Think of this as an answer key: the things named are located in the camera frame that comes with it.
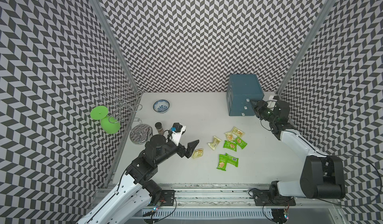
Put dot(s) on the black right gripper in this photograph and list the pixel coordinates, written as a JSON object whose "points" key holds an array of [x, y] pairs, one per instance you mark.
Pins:
{"points": [[259, 106]]}

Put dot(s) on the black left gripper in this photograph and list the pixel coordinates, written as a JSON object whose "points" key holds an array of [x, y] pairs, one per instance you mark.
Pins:
{"points": [[188, 151]]}

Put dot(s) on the teal three-drawer cabinet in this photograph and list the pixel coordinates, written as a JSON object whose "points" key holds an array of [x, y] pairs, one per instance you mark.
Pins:
{"points": [[241, 90]]}

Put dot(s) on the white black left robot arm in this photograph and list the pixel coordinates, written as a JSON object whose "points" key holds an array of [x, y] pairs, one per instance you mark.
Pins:
{"points": [[136, 189]]}

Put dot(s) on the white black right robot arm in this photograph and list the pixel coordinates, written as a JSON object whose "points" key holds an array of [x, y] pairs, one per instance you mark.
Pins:
{"points": [[322, 175]]}

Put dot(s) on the yellow cookie packet bottom left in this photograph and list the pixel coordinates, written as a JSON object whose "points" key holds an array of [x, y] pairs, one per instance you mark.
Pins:
{"points": [[197, 153]]}

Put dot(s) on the yellow cookie packet center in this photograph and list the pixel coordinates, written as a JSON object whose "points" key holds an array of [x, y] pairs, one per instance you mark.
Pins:
{"points": [[214, 143]]}

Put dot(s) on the yellow cookie packet top right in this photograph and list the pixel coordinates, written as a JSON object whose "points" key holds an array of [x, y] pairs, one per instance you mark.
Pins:
{"points": [[237, 132]]}

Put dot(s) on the black lid spice jar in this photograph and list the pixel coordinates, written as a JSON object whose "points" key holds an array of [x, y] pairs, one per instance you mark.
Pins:
{"points": [[159, 128]]}

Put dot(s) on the green cookie packet bottom left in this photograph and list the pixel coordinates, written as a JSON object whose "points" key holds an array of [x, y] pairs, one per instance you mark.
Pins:
{"points": [[222, 163]]}

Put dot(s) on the green cookie packet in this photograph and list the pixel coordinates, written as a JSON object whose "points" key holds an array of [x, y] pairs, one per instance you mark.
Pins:
{"points": [[230, 145], [240, 142], [232, 160], [222, 163]]}

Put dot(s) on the yellow cookie packet small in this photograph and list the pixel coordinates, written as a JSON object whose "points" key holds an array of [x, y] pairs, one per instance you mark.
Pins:
{"points": [[229, 136]]}

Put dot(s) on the green cookie packet bottom right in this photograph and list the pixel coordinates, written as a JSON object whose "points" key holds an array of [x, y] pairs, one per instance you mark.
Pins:
{"points": [[232, 160]]}

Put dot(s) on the blue white porcelain bowl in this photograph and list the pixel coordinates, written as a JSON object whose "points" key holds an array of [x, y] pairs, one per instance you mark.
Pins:
{"points": [[161, 106]]}

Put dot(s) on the green plastic cup lower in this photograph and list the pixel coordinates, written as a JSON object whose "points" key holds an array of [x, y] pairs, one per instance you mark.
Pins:
{"points": [[110, 125]]}

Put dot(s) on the green plastic cup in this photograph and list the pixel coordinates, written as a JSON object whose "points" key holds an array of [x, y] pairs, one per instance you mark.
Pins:
{"points": [[99, 112], [110, 125]]}

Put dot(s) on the green plastic cup upper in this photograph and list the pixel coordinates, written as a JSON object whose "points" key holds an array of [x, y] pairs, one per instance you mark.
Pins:
{"points": [[99, 112]]}

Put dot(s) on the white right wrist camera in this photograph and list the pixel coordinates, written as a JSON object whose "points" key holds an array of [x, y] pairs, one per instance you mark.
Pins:
{"points": [[272, 101]]}

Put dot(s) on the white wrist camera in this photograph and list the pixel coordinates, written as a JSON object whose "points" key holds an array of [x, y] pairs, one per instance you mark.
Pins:
{"points": [[176, 132], [272, 101]]}

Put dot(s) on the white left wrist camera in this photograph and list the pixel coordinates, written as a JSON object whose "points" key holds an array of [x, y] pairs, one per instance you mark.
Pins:
{"points": [[176, 132]]}

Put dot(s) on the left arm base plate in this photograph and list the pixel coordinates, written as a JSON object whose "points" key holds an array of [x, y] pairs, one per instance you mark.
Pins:
{"points": [[165, 197]]}

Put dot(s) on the aluminium front rail frame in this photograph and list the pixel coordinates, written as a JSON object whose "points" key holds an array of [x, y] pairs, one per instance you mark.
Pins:
{"points": [[230, 201]]}

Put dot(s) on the chrome wire cup rack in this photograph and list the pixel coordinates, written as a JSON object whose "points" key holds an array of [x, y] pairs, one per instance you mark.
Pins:
{"points": [[124, 110]]}

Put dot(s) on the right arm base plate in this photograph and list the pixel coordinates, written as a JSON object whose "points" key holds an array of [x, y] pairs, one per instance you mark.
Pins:
{"points": [[264, 197]]}

